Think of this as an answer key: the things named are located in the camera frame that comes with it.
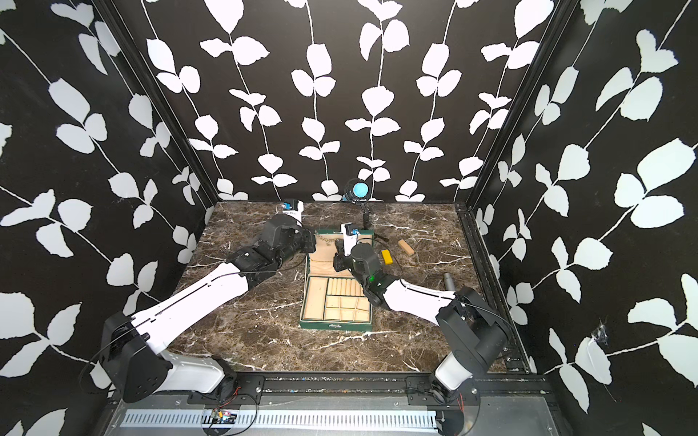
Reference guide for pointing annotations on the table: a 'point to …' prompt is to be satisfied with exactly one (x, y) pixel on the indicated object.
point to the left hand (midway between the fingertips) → (315, 224)
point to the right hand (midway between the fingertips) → (333, 238)
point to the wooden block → (406, 247)
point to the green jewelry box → (330, 299)
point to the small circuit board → (219, 417)
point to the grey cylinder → (449, 283)
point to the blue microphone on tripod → (357, 191)
